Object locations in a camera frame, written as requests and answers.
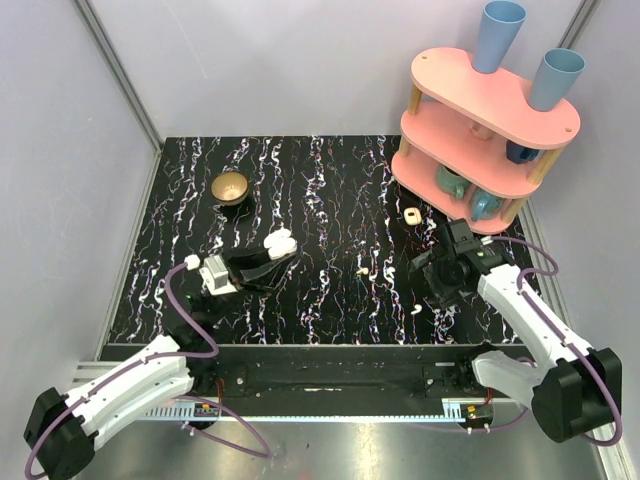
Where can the blue cup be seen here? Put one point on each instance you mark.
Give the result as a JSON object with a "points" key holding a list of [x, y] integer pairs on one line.
{"points": [[556, 74], [499, 25]]}

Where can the beige earbud charging case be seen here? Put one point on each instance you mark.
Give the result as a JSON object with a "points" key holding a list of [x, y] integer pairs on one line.
{"points": [[412, 216]]}

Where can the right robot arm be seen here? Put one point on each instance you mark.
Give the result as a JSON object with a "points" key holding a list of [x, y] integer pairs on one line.
{"points": [[571, 388]]}

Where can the pink small cup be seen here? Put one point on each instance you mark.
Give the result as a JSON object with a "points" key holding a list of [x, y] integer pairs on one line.
{"points": [[480, 131]]}

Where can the teal mug left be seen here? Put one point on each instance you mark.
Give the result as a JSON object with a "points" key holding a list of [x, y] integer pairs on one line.
{"points": [[451, 183]]}

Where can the white earbud charging case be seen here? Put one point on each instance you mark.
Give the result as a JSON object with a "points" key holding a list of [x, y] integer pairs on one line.
{"points": [[280, 243]]}

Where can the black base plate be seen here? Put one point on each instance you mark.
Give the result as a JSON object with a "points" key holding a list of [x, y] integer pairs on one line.
{"points": [[431, 370]]}

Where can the aluminium rail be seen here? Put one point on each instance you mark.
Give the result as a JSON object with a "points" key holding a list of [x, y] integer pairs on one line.
{"points": [[330, 405]]}

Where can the teal mug right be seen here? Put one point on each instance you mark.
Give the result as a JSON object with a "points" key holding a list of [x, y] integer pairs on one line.
{"points": [[485, 205]]}

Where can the blue cup rear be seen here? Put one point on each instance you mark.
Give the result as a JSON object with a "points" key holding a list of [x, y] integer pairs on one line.
{"points": [[499, 25]]}

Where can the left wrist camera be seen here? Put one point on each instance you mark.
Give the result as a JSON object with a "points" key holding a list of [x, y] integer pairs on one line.
{"points": [[215, 276]]}

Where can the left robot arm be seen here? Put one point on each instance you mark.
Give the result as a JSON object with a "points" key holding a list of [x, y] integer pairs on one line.
{"points": [[65, 430]]}

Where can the blue cup right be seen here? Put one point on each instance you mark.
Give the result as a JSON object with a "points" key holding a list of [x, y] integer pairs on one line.
{"points": [[556, 74]]}

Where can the teal mug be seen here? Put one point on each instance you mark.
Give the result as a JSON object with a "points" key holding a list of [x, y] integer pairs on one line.
{"points": [[451, 183], [485, 205]]}

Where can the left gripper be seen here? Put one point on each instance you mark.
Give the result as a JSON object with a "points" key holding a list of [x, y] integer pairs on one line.
{"points": [[235, 270]]}

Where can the pink three-tier shelf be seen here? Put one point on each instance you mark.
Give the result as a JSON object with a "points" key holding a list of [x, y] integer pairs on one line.
{"points": [[446, 97]]}

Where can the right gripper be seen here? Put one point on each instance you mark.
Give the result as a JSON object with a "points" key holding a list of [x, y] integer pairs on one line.
{"points": [[444, 295]]}

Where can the gold bowl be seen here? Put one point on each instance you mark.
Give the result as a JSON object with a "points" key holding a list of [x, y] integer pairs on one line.
{"points": [[230, 188]]}

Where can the dark blue mug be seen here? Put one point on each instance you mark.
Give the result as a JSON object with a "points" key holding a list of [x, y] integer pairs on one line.
{"points": [[520, 154]]}

